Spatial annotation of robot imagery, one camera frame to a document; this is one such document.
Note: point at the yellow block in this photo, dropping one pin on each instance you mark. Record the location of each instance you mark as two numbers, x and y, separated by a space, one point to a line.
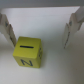
28 51

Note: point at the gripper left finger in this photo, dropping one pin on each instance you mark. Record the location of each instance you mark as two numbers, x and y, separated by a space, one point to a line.
7 28

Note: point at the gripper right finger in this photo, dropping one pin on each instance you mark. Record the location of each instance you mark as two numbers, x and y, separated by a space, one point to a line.
70 29

